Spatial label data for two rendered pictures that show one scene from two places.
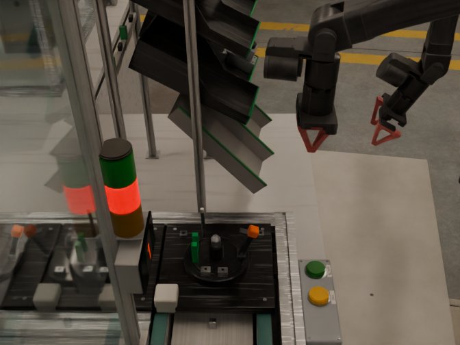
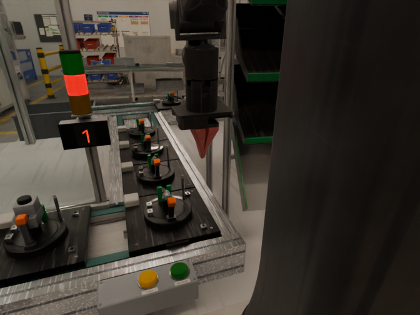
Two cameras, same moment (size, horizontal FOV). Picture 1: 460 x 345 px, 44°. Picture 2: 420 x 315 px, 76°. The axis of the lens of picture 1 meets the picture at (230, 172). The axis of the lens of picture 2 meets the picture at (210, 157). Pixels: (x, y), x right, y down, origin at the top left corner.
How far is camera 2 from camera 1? 104 cm
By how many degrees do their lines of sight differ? 59
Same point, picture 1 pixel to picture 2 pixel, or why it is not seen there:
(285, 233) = (219, 245)
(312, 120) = (178, 108)
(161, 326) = (115, 210)
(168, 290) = (132, 197)
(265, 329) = (115, 257)
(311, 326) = (114, 282)
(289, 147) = not seen: hidden behind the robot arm
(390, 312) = not seen: outside the picture
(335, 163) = not seen: hidden behind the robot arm
